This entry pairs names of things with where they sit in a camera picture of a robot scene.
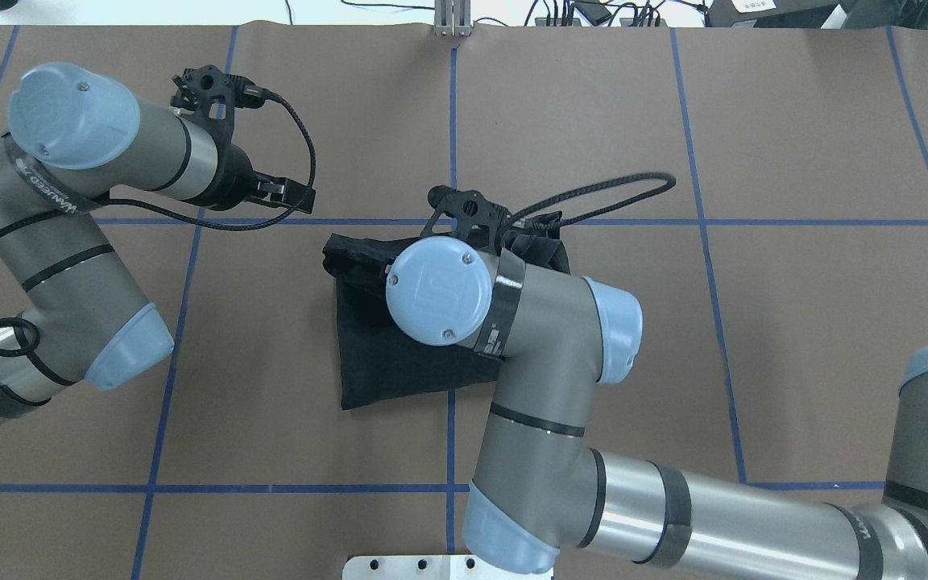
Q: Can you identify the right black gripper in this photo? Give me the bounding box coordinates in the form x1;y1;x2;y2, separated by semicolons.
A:
420;186;511;252

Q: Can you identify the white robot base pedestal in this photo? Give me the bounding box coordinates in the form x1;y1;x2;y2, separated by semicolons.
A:
340;555;482;579

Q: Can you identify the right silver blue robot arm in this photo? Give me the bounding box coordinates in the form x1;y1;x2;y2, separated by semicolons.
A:
384;234;928;579

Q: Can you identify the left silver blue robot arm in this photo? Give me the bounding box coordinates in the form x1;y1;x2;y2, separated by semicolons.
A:
0;62;314;426

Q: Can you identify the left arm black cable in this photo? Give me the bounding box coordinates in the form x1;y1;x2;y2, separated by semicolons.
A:
0;87;318;404

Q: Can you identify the black graphic t-shirt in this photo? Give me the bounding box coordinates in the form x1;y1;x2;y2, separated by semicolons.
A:
321;211;571;412

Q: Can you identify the aluminium frame post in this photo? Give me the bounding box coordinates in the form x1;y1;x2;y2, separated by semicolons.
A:
433;0;474;37

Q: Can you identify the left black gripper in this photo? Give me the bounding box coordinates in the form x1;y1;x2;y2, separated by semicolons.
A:
202;137;316;214

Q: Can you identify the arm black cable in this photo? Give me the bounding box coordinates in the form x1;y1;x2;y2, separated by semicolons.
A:
0;87;318;404
508;172;677;230

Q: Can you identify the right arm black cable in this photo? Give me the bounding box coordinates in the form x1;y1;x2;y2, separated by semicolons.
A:
508;172;677;230

